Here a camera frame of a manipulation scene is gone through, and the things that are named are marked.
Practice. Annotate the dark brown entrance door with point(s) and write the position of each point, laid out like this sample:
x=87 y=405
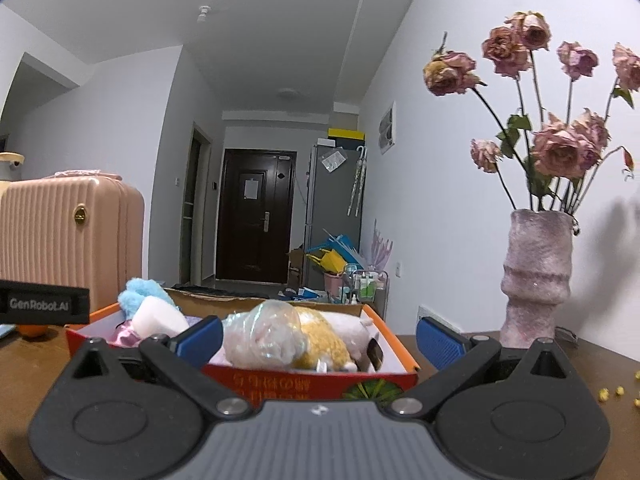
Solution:
x=250 y=245

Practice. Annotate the clear plastic bag on refrigerator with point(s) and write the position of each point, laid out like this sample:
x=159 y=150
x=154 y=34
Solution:
x=333 y=160

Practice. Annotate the round ceiling light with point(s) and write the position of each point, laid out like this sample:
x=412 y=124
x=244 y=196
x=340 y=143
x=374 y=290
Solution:
x=288 y=92

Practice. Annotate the white wall electrical panel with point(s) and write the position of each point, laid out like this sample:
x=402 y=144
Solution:
x=387 y=127

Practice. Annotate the hanging folded umbrella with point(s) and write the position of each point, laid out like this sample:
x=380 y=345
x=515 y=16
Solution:
x=357 y=180

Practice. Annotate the pink bucket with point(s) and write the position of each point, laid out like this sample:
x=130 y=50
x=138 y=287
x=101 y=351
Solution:
x=334 y=282

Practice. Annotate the yellow plush toy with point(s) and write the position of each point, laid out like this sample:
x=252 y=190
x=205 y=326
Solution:
x=320 y=340

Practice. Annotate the brown cardboard box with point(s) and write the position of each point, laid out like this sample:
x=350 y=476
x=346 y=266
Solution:
x=296 y=267

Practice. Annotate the yellow and black box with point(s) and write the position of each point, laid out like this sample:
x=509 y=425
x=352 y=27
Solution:
x=346 y=135

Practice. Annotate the orange cardboard box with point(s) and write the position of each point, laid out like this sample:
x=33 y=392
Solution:
x=300 y=385

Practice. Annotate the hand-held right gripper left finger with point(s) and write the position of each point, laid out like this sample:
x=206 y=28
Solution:
x=200 y=340

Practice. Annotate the pink satin pouch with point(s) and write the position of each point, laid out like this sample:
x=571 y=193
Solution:
x=125 y=335

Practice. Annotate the pink ribbed suitcase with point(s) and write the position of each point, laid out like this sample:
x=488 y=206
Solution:
x=50 y=240

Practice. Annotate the blue bags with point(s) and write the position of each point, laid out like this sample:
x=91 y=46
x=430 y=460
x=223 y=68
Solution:
x=345 y=247

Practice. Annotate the yellow bag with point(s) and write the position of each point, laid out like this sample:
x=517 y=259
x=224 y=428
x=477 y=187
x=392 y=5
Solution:
x=330 y=262

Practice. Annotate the mauve textured vase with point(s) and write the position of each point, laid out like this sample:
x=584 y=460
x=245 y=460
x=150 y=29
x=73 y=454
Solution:
x=537 y=280

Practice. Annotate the blue tissue pack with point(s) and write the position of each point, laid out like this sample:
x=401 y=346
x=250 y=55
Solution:
x=7 y=330

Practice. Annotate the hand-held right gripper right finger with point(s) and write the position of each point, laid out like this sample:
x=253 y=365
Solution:
x=440 y=342

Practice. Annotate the clear plastic bag with filling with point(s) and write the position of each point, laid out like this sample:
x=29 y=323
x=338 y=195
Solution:
x=260 y=335

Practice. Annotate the white foam wedge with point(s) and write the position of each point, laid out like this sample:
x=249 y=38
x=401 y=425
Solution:
x=157 y=317

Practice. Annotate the dark floor mat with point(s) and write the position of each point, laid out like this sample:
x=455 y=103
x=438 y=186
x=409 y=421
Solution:
x=225 y=290

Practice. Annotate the side door frame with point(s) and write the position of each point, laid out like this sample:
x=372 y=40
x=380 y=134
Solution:
x=192 y=210

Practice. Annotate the bouquet of dried pink roses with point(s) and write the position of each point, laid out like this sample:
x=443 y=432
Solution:
x=560 y=150

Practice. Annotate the scattered yellow crumbs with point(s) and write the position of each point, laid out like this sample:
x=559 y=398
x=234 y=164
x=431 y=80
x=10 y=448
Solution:
x=604 y=394

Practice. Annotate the white paper on door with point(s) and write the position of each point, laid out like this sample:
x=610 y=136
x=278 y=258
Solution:
x=251 y=188

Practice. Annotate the light blue plush toy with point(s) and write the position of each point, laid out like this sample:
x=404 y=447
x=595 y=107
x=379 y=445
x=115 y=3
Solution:
x=142 y=295

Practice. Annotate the orange fruit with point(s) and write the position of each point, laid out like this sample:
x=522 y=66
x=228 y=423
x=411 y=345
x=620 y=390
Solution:
x=32 y=330

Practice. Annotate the pale pink plush toy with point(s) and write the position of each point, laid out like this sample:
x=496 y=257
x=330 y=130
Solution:
x=350 y=330

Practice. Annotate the white ceiling fixture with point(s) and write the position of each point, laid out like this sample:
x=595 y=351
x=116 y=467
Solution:
x=204 y=14

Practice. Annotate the grey refrigerator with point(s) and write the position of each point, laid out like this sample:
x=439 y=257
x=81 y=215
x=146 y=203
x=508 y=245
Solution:
x=330 y=210

